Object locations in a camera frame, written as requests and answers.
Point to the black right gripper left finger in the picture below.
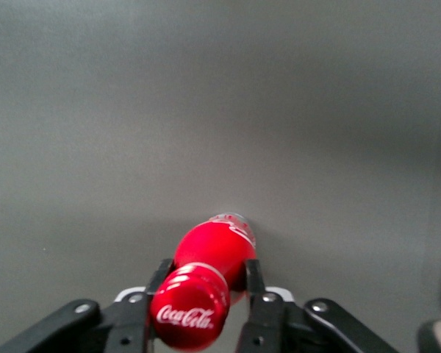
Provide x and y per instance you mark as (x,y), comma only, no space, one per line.
(106,327)

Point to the red coke bottle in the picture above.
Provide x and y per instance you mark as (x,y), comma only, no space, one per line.
(213,250)

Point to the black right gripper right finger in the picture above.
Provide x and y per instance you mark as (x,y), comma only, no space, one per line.
(279,327)

